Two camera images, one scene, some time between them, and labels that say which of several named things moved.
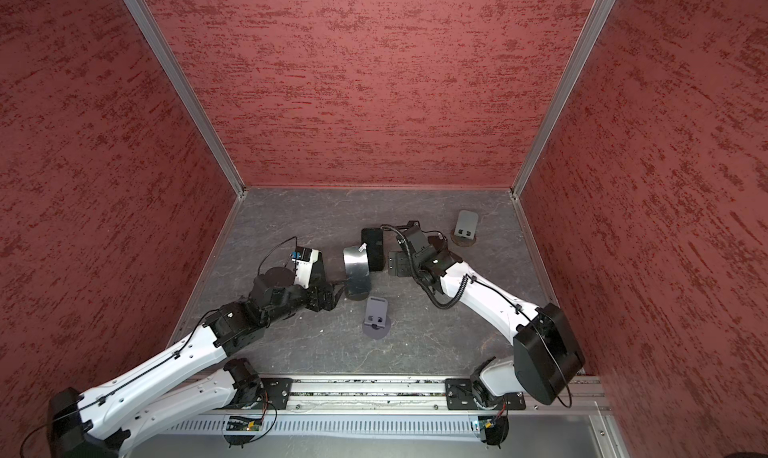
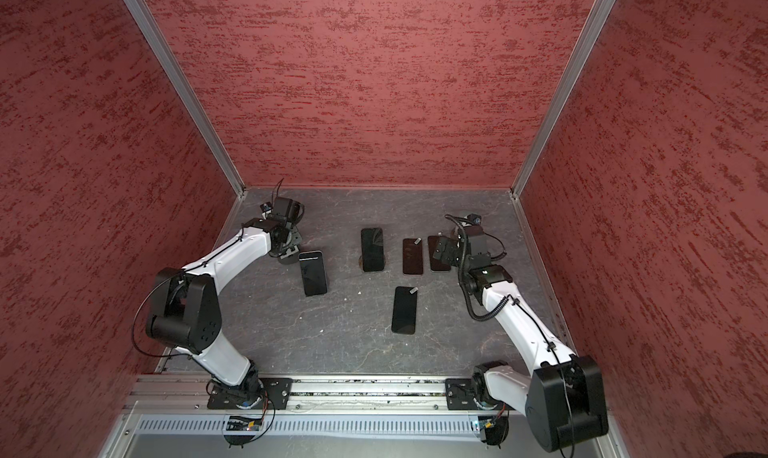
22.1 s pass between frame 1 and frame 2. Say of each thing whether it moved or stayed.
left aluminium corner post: stayed
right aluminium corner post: stayed
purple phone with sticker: moved
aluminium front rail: stayed
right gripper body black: moved
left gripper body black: moved
